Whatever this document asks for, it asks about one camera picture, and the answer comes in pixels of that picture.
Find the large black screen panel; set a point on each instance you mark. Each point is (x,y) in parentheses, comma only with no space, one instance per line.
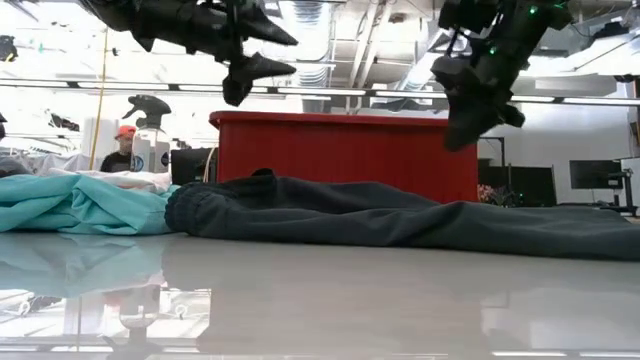
(530,182)

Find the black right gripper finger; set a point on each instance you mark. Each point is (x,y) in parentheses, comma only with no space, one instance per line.
(467,132)

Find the clear spray bottle grey trigger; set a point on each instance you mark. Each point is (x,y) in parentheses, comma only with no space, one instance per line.
(150,150)

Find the black monitor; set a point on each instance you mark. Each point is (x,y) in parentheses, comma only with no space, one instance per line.
(595,174)
(192,167)

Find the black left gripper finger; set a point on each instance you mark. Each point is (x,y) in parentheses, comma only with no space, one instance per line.
(267,30)
(250,70)

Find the white printed cloth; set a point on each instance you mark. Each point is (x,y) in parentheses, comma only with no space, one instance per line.
(60,162)

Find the turquoise shorts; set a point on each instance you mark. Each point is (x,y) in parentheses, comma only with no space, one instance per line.
(75,210)

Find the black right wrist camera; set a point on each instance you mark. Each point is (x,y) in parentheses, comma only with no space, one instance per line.
(467,15)

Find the black garment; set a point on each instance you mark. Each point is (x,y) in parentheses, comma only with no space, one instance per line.
(400,220)

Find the pink artificial flowers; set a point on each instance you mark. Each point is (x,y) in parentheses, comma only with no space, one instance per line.
(486,192)

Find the red plastic laundry basket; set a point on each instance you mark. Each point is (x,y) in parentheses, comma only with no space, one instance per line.
(350,150)

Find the person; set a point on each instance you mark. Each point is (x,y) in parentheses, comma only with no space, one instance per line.
(120,157)

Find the white garment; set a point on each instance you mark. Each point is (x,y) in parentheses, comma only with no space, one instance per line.
(135,181)

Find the black hanging dome device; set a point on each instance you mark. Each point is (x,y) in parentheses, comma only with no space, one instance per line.
(7,49)

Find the black bar with light strips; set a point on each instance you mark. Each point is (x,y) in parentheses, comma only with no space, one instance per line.
(350,91)

